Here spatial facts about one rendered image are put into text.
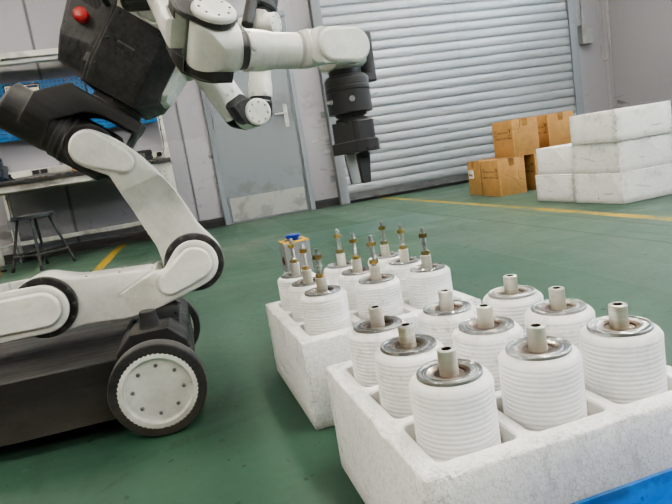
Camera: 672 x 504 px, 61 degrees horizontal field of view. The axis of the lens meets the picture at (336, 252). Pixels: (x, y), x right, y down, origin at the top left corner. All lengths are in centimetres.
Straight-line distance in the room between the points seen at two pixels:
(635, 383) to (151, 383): 91
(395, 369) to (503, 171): 422
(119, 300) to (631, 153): 300
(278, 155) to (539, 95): 323
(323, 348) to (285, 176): 529
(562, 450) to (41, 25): 625
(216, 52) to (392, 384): 64
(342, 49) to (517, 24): 644
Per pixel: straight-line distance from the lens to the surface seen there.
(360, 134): 114
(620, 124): 368
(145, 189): 143
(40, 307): 145
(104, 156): 142
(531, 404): 72
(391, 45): 676
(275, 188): 633
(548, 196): 423
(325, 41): 112
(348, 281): 128
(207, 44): 107
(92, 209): 633
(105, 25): 143
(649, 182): 382
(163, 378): 128
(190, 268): 141
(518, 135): 498
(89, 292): 148
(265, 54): 108
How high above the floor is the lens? 51
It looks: 9 degrees down
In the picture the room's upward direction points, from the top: 9 degrees counter-clockwise
